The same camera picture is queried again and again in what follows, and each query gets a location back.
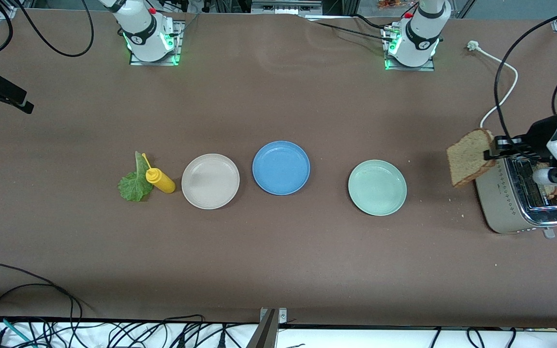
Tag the green lettuce leaf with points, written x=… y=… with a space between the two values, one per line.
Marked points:
x=133 y=188

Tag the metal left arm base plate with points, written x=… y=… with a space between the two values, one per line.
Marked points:
x=411 y=68

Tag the blue round plate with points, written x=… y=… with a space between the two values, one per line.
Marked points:
x=281 y=168

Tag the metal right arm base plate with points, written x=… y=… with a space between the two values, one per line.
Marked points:
x=153 y=63

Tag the grey power strip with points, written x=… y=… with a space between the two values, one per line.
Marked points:
x=285 y=7

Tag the orange snack package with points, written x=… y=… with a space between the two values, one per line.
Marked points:
x=392 y=4

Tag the yellow mustard squeeze bottle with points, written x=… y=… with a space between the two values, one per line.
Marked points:
x=161 y=181

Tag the brown bread slice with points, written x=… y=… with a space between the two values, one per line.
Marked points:
x=467 y=159
x=554 y=191

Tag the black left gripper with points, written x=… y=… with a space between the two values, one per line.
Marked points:
x=537 y=137

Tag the light green round plate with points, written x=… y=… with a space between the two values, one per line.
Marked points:
x=377 y=187

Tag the beige round plate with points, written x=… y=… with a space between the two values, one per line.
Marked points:
x=211 y=181

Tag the beige chrome toaster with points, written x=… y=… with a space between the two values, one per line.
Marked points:
x=496 y=203

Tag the metal table edge bracket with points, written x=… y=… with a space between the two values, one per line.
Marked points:
x=266 y=333

